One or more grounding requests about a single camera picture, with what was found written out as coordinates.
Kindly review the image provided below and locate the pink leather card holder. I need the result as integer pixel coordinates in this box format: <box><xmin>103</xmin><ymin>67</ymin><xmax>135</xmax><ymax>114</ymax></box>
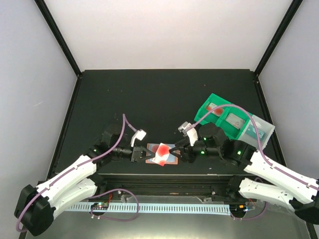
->
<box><xmin>146</xmin><ymin>143</ymin><xmax>178</xmax><ymax>165</ymax></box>

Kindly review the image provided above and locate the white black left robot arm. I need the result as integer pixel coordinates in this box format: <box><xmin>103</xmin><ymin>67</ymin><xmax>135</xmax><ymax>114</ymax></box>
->
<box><xmin>14</xmin><ymin>121</ymin><xmax>148</xmax><ymax>236</ymax></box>

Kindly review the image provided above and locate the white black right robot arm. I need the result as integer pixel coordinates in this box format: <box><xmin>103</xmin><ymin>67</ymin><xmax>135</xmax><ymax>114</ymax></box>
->
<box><xmin>170</xmin><ymin>122</ymin><xmax>319</xmax><ymax>225</ymax></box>

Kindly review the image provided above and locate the red white april card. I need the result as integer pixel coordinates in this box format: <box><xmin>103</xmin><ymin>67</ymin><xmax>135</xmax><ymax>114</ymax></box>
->
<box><xmin>205</xmin><ymin>103</ymin><xmax>224</xmax><ymax>117</ymax></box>

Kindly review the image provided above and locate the white VIP card in bin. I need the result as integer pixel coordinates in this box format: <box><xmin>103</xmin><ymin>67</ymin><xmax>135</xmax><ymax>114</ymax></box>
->
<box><xmin>226</xmin><ymin>113</ymin><xmax>245</xmax><ymax>129</ymax></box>

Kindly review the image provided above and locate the green bin with red card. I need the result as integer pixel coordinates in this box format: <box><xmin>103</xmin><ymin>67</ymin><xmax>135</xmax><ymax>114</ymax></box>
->
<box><xmin>193</xmin><ymin>93</ymin><xmax>232</xmax><ymax>131</ymax></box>

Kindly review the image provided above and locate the teal card in clear bin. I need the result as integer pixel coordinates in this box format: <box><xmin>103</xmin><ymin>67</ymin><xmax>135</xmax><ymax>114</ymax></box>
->
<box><xmin>246</xmin><ymin>125</ymin><xmax>266</xmax><ymax>141</ymax></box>

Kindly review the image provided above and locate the green middle bin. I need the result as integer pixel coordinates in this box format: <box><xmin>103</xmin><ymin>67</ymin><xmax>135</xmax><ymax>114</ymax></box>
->
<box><xmin>216</xmin><ymin>107</ymin><xmax>250</xmax><ymax>139</ymax></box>

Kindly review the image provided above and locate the clear white bin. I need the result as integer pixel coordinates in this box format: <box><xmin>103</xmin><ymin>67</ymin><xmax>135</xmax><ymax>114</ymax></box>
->
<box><xmin>238</xmin><ymin>115</ymin><xmax>275</xmax><ymax>150</ymax></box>

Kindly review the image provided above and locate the left controller circuit board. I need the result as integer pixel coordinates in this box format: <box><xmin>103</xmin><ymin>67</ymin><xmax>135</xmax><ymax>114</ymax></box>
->
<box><xmin>91</xmin><ymin>202</ymin><xmax>109</xmax><ymax>210</ymax></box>

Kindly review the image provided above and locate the controller circuit board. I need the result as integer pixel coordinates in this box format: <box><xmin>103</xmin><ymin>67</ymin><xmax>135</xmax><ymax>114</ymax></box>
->
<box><xmin>91</xmin><ymin>202</ymin><xmax>109</xmax><ymax>210</ymax></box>
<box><xmin>229</xmin><ymin>204</ymin><xmax>256</xmax><ymax>213</ymax></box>

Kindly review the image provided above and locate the right controller circuit board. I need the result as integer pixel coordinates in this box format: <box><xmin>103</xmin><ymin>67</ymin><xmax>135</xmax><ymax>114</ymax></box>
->
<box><xmin>229</xmin><ymin>204</ymin><xmax>256</xmax><ymax>213</ymax></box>

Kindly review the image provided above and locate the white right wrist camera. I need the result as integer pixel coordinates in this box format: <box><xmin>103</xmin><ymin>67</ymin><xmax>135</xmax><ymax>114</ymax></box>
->
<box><xmin>178</xmin><ymin>121</ymin><xmax>198</xmax><ymax>146</ymax></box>

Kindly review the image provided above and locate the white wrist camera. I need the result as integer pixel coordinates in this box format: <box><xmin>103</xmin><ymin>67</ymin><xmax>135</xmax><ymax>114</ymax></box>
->
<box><xmin>178</xmin><ymin>121</ymin><xmax>198</xmax><ymax>146</ymax></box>
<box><xmin>131</xmin><ymin>129</ymin><xmax>147</xmax><ymax>147</ymax></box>

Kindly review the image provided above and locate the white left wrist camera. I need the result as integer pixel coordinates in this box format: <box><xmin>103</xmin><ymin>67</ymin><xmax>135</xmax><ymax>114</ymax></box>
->
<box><xmin>131</xmin><ymin>129</ymin><xmax>147</xmax><ymax>147</ymax></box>

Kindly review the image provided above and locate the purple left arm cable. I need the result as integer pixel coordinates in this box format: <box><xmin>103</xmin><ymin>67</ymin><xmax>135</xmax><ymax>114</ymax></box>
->
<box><xmin>15</xmin><ymin>114</ymin><xmax>140</xmax><ymax>232</ymax></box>

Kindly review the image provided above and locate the white slotted cable duct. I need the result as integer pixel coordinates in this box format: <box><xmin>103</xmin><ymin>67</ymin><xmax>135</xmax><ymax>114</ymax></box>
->
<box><xmin>66</xmin><ymin>202</ymin><xmax>231</xmax><ymax>216</ymax></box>

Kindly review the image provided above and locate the black corner frame post right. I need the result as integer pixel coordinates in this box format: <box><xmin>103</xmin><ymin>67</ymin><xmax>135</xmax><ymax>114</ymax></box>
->
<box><xmin>254</xmin><ymin>0</ymin><xmax>303</xmax><ymax>77</ymax></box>

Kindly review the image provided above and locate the black corner frame post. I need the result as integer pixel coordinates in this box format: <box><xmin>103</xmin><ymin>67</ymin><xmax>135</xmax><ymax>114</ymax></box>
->
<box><xmin>254</xmin><ymin>0</ymin><xmax>303</xmax><ymax>77</ymax></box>
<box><xmin>34</xmin><ymin>0</ymin><xmax>82</xmax><ymax>77</ymax></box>

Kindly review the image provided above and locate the black corner frame post left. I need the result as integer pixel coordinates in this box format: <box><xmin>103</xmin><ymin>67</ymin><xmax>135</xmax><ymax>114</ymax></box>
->
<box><xmin>34</xmin><ymin>0</ymin><xmax>82</xmax><ymax>77</ymax></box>

